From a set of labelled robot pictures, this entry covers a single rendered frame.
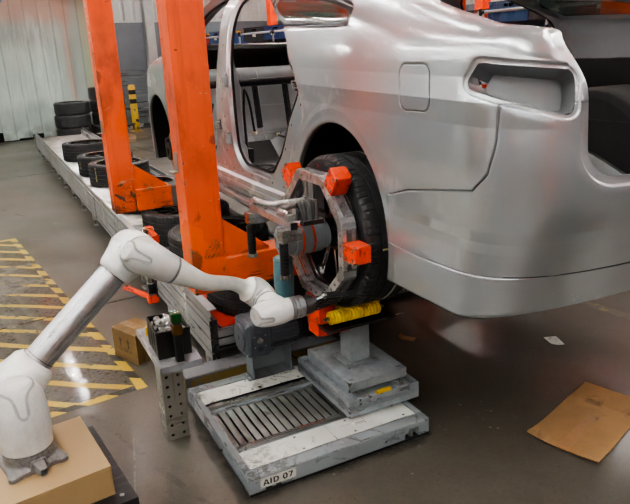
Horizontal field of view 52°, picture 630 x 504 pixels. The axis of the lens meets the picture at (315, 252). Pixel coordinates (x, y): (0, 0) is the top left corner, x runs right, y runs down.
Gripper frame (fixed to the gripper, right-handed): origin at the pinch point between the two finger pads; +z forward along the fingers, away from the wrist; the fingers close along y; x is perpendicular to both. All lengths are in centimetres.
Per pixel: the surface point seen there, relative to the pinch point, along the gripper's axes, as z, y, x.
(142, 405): -75, -95, 5
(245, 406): -36, -65, -17
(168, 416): -71, -61, -12
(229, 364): -32, -81, 9
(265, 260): -9, -46, 45
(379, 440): 2, -28, -55
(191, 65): -36, 20, 110
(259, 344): -23, -54, 7
